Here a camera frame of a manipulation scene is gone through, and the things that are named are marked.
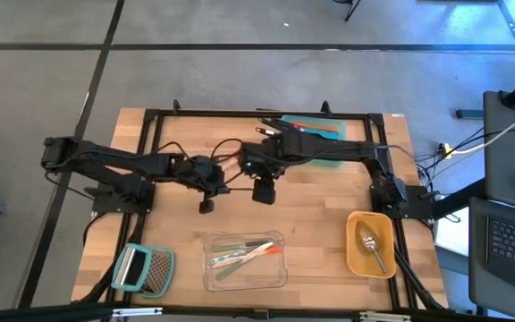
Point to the grey desk surface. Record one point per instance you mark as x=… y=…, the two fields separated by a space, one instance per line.
x=508 y=170
x=478 y=268

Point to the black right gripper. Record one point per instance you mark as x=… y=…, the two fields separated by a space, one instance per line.
x=271 y=154

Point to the black aluminium table frame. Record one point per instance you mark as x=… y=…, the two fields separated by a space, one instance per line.
x=195 y=114

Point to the clear plastic container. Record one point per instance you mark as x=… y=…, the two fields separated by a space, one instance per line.
x=266 y=279

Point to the black horizontal rig bar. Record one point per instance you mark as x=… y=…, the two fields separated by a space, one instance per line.
x=38 y=311

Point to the orange silicone spatula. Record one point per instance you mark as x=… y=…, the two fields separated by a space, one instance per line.
x=315 y=127

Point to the steel scoop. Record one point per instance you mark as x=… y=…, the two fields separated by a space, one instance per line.
x=367 y=239

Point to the silver rig bracket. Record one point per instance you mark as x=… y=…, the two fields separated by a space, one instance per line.
x=385 y=316
x=137 y=311

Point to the yellow power plug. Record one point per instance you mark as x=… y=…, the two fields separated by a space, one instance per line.
x=445 y=149

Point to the black slanted support beam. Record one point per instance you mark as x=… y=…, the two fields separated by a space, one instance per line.
x=458 y=199

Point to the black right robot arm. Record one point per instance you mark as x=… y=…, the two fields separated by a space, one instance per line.
x=351 y=149

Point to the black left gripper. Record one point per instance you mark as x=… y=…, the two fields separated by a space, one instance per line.
x=199 y=172

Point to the yellow plastic container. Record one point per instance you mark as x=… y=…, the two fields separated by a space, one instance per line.
x=356 y=264

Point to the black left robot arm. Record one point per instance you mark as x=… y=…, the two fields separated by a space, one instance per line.
x=114 y=161

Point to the teal plastic container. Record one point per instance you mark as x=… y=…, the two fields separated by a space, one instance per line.
x=333 y=121

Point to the black tripod leg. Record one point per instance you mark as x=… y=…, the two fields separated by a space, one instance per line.
x=352 y=10

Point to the teal box grater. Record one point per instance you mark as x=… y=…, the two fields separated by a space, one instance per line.
x=143 y=270

